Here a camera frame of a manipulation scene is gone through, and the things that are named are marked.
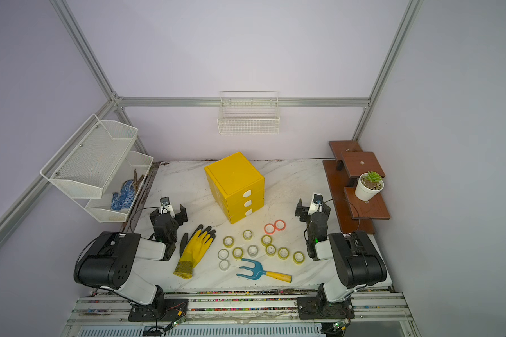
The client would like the red tape roll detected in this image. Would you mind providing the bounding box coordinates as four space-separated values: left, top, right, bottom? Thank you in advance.
264 223 275 235
274 219 286 231

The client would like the yellow drawer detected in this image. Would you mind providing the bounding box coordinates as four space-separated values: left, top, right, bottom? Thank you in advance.
226 182 264 205
228 203 264 224
227 195 264 216

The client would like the yellow top drawer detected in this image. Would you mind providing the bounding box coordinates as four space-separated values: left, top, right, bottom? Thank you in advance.
226 182 264 205

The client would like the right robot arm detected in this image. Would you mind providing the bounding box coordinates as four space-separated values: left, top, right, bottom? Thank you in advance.
295 195 388 306

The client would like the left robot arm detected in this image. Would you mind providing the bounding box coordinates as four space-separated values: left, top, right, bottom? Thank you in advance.
74 204 188 308

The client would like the clear tape roll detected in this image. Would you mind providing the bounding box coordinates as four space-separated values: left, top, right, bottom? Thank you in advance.
217 249 229 261
247 245 259 258
219 260 230 271

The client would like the yellow bottom drawer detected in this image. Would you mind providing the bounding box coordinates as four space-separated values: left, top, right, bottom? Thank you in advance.
228 203 264 224

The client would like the yellow drawer cabinet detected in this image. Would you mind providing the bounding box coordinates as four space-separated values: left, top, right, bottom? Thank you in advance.
205 152 265 219

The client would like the yellow black work glove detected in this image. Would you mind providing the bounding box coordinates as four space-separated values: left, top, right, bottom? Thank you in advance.
173 225 216 279

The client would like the blue item in rack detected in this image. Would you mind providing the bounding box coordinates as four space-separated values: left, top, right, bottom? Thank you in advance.
110 180 136 211

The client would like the brown wooden step shelf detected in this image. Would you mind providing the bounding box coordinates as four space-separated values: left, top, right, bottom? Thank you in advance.
323 140 391 234

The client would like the white potted succulent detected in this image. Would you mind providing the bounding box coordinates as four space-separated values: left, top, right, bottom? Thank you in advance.
355 171 385 202

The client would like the blue garden fork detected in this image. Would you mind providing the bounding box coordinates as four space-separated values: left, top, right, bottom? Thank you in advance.
237 258 292 283

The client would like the white mesh two-tier rack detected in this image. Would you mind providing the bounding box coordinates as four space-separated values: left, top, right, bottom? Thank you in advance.
40 115 153 223

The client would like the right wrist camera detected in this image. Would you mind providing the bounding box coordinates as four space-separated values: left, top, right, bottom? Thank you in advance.
308 193 324 215

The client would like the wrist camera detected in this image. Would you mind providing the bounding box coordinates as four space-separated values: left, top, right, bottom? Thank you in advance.
308 193 324 215
159 197 175 218

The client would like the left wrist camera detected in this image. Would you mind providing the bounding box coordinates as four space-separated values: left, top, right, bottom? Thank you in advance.
159 197 175 218

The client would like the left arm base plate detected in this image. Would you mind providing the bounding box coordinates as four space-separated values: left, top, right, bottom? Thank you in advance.
128 299 188 323

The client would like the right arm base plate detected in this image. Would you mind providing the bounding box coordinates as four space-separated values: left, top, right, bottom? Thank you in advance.
297 296 355 320

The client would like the aluminium frame rail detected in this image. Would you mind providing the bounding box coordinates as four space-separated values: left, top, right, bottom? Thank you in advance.
115 97 371 108

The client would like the white wire wall basket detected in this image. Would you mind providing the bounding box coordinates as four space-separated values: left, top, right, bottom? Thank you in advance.
217 91 281 136

